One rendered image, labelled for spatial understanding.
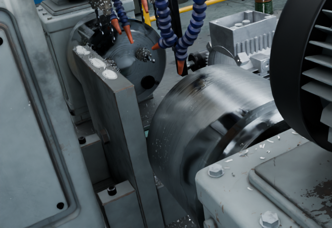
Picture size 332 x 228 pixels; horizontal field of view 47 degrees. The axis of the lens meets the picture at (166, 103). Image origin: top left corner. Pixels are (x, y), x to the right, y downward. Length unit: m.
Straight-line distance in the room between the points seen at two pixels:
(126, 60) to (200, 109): 0.53
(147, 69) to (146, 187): 0.41
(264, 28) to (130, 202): 0.48
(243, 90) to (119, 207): 0.37
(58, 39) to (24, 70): 0.63
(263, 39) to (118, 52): 0.37
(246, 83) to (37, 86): 0.30
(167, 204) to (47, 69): 0.40
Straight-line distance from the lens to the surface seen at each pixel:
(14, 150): 0.61
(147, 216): 0.81
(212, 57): 0.99
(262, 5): 1.33
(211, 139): 0.49
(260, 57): 0.88
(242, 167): 0.40
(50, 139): 0.63
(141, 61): 1.05
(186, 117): 0.55
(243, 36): 0.88
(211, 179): 0.39
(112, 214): 0.79
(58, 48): 1.21
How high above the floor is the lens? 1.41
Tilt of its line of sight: 28 degrees down
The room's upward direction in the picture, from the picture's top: 10 degrees counter-clockwise
